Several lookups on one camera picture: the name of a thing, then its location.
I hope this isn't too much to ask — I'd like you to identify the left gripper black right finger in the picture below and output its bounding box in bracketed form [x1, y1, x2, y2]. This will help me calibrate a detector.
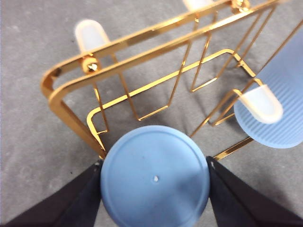
[206, 157, 303, 227]

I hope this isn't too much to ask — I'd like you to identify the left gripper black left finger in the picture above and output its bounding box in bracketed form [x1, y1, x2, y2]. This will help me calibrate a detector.
[4, 160, 103, 227]

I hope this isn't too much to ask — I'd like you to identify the blue ribbed plastic cup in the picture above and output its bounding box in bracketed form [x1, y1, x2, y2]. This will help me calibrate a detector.
[233, 20, 303, 149]
[99, 124, 211, 227]

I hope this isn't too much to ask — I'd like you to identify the gold wire cup holder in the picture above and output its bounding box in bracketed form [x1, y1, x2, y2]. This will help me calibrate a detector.
[40, 0, 285, 161]

